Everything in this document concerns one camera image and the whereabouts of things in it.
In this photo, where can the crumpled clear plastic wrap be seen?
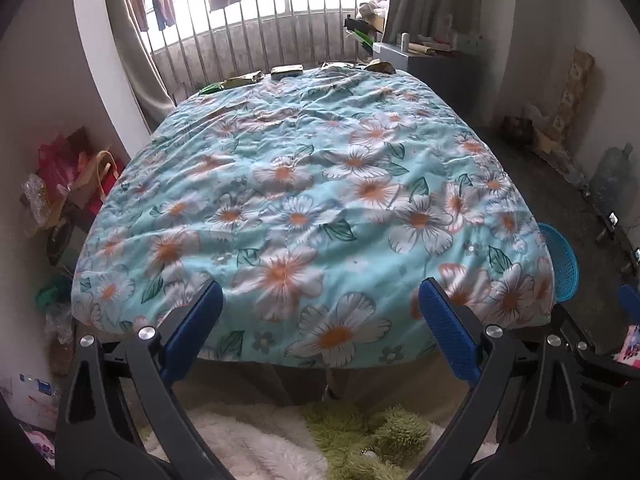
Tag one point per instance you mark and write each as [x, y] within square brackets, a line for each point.
[37, 205]

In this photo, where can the dark green packet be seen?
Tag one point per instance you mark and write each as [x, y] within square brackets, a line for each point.
[380, 66]

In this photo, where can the olive green packet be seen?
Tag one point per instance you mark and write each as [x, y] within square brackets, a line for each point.
[244, 80]

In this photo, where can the white fluffy rug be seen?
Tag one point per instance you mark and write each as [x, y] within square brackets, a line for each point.
[240, 445]

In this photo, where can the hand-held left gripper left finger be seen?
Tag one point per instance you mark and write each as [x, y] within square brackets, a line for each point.
[195, 327]

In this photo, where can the wide beige curtain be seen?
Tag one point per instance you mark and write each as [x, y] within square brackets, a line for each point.
[135, 60]

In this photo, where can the green fluffy rug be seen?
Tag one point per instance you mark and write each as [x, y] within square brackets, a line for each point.
[370, 440]

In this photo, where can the beige table skirt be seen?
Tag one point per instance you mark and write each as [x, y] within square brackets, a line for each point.
[280, 375]

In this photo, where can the large water jug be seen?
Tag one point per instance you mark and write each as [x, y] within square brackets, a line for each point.
[612, 185]

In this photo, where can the bright green packet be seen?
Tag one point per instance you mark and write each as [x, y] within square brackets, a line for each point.
[210, 88]

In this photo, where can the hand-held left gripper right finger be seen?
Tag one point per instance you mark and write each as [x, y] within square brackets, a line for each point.
[450, 330]

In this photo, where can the blue label floor bottle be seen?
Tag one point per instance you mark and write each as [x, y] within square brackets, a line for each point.
[37, 385]

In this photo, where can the green plastic bag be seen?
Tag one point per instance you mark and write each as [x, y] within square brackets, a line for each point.
[52, 290]

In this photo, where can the narrow grey curtain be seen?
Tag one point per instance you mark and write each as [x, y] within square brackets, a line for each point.
[420, 0]

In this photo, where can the grey cabinet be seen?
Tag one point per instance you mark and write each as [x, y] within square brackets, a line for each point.
[430, 75]

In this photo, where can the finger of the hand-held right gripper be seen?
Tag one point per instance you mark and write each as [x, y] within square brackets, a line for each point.
[575, 327]
[631, 302]

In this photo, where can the flat green packet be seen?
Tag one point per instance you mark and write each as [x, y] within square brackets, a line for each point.
[287, 71]

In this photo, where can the metal pot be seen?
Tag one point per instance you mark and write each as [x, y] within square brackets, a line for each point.
[61, 245]

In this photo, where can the blue plastic basket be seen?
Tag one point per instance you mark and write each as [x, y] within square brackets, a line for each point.
[565, 265]

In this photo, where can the small box of clutter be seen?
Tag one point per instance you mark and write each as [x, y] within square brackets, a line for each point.
[517, 129]

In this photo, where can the cardboard box on sill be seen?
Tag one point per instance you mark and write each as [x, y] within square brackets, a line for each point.
[367, 22]

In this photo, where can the metal window railing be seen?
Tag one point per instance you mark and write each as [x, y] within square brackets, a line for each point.
[280, 35]

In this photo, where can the small floor device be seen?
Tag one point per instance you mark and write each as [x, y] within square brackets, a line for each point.
[612, 218]

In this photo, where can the tall cardboard strip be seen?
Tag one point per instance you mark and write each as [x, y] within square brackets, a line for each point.
[575, 95]

